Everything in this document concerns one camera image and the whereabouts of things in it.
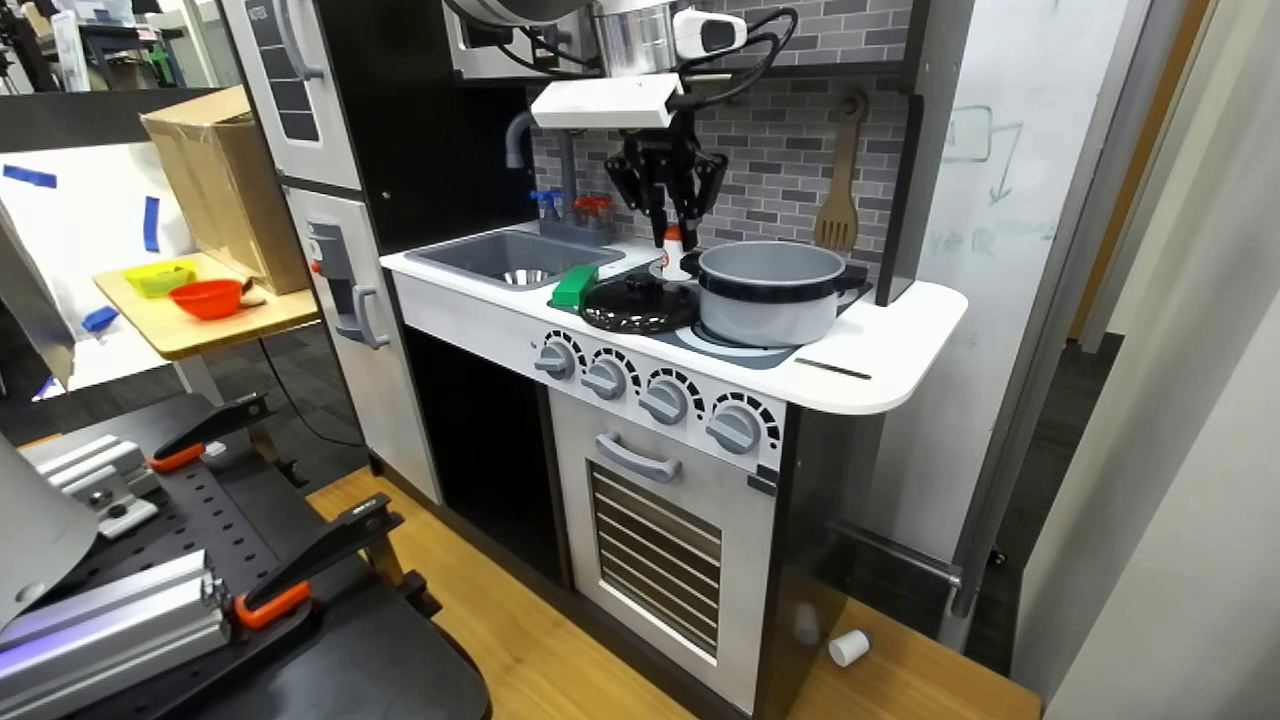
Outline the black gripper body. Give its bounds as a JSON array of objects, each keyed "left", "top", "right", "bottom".
[{"left": 604, "top": 130, "right": 733, "bottom": 183}]

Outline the green block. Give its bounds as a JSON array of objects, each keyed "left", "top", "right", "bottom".
[{"left": 543, "top": 262, "right": 604, "bottom": 319}]

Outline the grey toy pot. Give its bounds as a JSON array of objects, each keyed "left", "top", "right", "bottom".
[{"left": 676, "top": 235, "right": 874, "bottom": 353}]

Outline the grey sink basin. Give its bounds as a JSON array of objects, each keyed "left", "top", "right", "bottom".
[{"left": 401, "top": 222, "right": 633, "bottom": 297}]

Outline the wooden spatula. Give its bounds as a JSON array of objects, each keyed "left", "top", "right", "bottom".
[{"left": 813, "top": 90, "right": 874, "bottom": 262}]

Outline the grey stove knob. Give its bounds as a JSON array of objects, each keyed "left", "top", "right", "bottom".
[
  {"left": 699, "top": 388, "right": 784, "bottom": 461},
  {"left": 634, "top": 366, "right": 705, "bottom": 434},
  {"left": 579, "top": 343, "right": 642, "bottom": 403},
  {"left": 533, "top": 329, "right": 583, "bottom": 384}
]

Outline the white toy kitchen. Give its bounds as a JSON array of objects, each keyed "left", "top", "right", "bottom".
[{"left": 217, "top": 0, "right": 976, "bottom": 720}]

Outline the brown cardboard box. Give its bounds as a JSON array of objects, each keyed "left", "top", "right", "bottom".
[{"left": 137, "top": 84, "right": 310, "bottom": 300}]

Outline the orange bowl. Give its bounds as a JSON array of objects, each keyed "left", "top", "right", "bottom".
[{"left": 165, "top": 273, "right": 258, "bottom": 325}]

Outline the translucent cup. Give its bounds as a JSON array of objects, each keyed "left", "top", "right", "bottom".
[{"left": 788, "top": 597, "right": 828, "bottom": 651}]

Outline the light wooden board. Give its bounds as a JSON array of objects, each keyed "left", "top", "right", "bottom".
[{"left": 89, "top": 250, "right": 323, "bottom": 366}]

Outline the white cup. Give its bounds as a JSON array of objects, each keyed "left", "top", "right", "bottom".
[{"left": 824, "top": 624, "right": 874, "bottom": 673}]

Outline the yellow green bowl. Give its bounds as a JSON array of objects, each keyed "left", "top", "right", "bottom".
[{"left": 124, "top": 256, "right": 202, "bottom": 300}]

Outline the black clamp orange grip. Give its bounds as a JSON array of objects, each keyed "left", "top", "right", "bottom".
[
  {"left": 145, "top": 388, "right": 270, "bottom": 481},
  {"left": 228, "top": 489, "right": 406, "bottom": 635}
]

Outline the black perforated work table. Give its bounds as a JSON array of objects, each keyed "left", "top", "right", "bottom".
[{"left": 0, "top": 388, "right": 495, "bottom": 720}]

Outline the small aluminium extrusion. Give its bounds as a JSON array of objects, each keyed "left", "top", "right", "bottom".
[{"left": 18, "top": 428, "right": 151, "bottom": 507}]

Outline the large aluminium extrusion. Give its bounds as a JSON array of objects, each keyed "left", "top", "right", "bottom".
[{"left": 0, "top": 543, "right": 230, "bottom": 720}]

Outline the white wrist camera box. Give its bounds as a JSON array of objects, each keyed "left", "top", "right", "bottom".
[{"left": 526, "top": 71, "right": 687, "bottom": 138}]

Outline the grey oven door handle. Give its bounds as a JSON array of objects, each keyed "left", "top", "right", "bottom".
[{"left": 590, "top": 428, "right": 687, "bottom": 489}]

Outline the grey fridge door handle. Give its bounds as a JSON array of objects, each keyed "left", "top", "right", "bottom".
[
  {"left": 353, "top": 284, "right": 397, "bottom": 357},
  {"left": 279, "top": 0, "right": 330, "bottom": 84}
]

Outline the wall whiteboard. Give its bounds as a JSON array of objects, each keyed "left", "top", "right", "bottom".
[{"left": 865, "top": 0, "right": 1160, "bottom": 574}]

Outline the grey metal bracket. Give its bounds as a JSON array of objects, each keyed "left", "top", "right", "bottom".
[{"left": 0, "top": 438, "right": 104, "bottom": 634}]

